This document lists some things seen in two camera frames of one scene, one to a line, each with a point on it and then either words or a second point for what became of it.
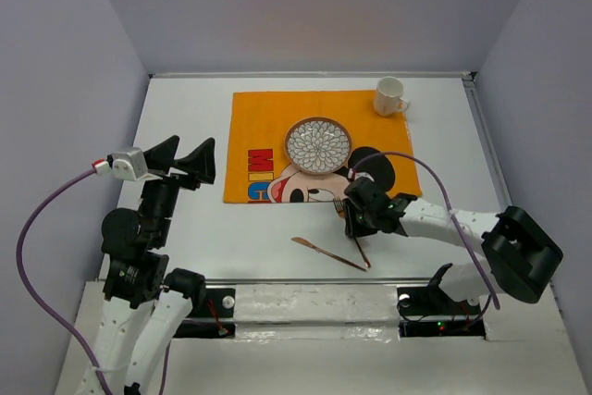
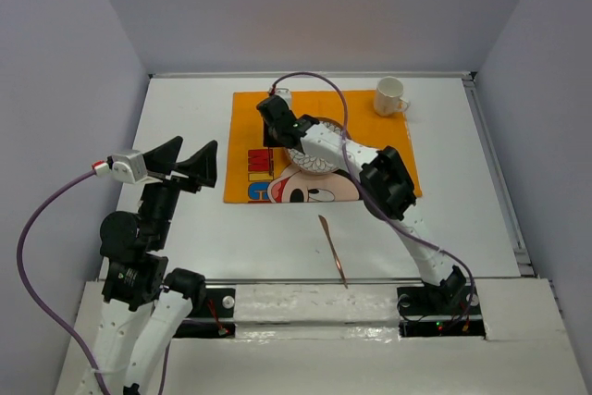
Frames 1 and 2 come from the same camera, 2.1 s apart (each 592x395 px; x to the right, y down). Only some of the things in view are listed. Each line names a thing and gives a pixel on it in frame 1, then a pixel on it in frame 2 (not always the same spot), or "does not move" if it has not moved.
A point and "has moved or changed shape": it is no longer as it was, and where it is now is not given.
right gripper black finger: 356,223 to 270,138
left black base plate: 215,321 does not move
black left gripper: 201,163 does not move
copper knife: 308,243 has moved or changed shape
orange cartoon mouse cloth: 258,169 does not move
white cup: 388,95 does not move
